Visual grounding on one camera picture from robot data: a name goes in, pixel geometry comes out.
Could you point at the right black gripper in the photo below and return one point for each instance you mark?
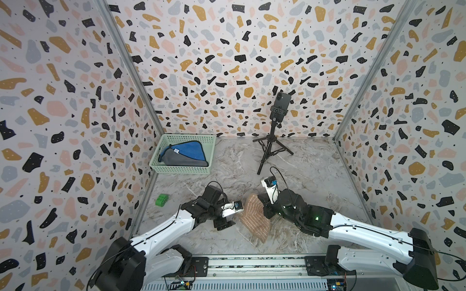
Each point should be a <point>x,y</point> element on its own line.
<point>267,207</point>

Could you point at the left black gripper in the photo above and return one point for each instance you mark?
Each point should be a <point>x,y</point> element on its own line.
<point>222,224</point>

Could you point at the striped orange dishcloth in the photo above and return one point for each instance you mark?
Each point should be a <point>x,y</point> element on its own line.
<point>254,220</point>

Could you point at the grey blue microfibre cloth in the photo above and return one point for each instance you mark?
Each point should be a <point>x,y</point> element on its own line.
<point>187,154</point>

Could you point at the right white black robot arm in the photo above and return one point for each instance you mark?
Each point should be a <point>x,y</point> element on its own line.
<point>408,254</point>

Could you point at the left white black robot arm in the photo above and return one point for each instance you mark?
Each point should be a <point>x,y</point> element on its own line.
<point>131,264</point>

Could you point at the green toy block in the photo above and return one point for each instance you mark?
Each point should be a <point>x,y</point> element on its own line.
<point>161,200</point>

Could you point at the mint green plastic basket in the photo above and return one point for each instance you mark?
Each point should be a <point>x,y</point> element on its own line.
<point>208,143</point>

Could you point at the black phone tripod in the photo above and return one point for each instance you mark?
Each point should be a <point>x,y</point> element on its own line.
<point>271,146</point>

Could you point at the black smartphone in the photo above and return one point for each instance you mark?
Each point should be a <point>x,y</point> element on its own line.
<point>280,107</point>

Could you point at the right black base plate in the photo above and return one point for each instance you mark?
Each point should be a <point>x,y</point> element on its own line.
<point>320,266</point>

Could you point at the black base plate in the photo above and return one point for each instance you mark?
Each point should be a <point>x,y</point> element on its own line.
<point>320,266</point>
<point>194,267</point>

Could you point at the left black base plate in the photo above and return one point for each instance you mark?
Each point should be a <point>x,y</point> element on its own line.
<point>194,267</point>

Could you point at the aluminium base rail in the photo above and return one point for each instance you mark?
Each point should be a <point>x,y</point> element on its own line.
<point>255,267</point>

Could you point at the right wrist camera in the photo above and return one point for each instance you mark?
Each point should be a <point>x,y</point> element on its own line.
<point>270,185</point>

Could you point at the white perforated cable duct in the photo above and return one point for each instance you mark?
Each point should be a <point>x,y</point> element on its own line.
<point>303,284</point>

